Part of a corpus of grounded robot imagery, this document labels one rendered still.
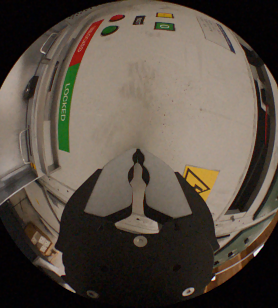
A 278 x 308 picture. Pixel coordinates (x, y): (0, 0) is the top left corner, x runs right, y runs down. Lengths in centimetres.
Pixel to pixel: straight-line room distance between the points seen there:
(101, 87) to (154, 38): 11
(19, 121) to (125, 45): 36
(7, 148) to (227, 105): 50
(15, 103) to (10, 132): 9
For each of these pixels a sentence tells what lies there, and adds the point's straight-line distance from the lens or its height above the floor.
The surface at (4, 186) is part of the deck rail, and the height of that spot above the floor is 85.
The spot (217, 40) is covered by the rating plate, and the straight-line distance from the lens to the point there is 23.
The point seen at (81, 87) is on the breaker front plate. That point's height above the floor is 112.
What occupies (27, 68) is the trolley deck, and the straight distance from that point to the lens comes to 44.
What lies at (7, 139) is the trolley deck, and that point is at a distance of 40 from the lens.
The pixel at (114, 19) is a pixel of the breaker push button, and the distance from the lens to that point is 27.
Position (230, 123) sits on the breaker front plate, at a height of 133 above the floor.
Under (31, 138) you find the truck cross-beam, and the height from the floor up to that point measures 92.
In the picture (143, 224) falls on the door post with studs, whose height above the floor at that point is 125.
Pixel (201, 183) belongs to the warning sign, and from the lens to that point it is 15.
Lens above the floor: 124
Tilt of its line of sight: 10 degrees down
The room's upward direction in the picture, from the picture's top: 101 degrees clockwise
